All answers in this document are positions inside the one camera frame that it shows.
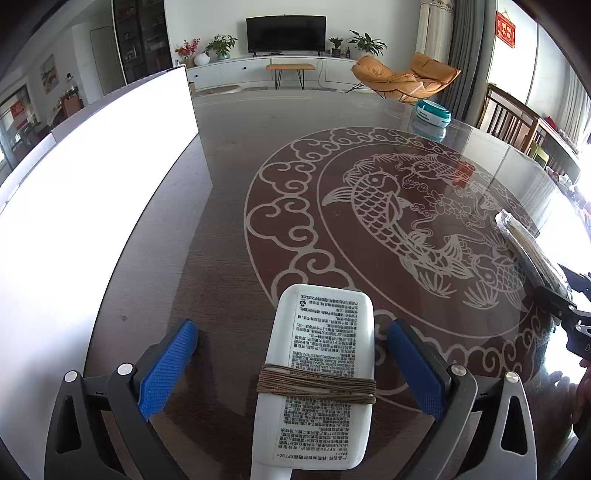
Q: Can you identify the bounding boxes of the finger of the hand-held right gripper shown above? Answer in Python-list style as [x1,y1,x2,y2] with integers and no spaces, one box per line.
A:
[537,285,591,332]
[556,263,591,297]

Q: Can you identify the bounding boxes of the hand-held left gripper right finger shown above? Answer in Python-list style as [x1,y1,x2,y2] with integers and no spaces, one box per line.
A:
[385,319,539,480]

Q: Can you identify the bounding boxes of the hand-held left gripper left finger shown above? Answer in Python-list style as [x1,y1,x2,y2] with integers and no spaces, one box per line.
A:
[44,319,199,480]

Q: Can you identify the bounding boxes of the bag of cotton swabs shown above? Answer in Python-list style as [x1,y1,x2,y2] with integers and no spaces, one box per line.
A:
[494,209,573,301]

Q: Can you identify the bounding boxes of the white remote-like box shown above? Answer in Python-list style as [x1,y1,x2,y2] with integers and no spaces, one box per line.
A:
[250,284,376,480]

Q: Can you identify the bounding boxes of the white board panel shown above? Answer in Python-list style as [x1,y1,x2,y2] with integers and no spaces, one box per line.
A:
[0,65,214,476]

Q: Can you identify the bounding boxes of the teal and white round container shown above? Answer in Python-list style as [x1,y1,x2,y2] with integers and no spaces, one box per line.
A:
[414,99,452,128]

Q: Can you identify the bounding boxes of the wooden dining chair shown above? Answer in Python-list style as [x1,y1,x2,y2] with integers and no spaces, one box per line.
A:
[478,83,541,153]
[531,117,583,171]

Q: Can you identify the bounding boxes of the grey curtain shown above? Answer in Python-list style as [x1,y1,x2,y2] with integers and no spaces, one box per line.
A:
[445,0,497,125]

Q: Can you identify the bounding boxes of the orange lounge chair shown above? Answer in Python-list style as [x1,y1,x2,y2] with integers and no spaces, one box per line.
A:
[351,52,461,102]

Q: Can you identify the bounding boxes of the brown wooden cabinet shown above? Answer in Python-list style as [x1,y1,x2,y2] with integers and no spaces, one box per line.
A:
[53,92,84,121]

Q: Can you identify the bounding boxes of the round beige floor mat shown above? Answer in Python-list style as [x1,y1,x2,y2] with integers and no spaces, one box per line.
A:
[191,85,242,97]

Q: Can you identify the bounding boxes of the white patterned curtain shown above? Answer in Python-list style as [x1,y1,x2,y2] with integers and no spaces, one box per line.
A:
[418,0,455,65]

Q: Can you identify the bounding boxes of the white television cabinet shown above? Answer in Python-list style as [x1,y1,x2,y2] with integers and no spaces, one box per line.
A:
[187,55,365,91]

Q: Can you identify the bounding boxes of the red flowers in vase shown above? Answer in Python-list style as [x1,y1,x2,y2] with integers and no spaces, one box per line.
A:
[174,38,201,68]

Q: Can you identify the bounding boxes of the large leafy potted plant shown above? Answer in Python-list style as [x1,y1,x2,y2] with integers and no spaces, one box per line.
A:
[347,31,387,57]

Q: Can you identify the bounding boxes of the wooden bench with metal legs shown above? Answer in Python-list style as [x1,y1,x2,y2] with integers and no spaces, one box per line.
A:
[266,63,316,91]

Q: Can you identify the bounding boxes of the bushy green potted plant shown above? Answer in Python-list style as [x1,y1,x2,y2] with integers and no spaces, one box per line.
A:
[204,34,238,61]

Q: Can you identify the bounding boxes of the dark glass display cabinet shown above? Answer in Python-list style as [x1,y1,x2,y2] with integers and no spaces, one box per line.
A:
[113,0,168,86]

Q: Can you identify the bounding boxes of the black television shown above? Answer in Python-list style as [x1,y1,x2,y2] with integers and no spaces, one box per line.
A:
[246,15,328,55]

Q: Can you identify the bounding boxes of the red wall hanging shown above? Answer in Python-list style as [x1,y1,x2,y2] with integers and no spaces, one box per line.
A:
[495,11,517,49]

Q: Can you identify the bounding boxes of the framed wall painting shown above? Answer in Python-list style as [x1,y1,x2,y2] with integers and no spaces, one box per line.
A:
[40,54,59,93]

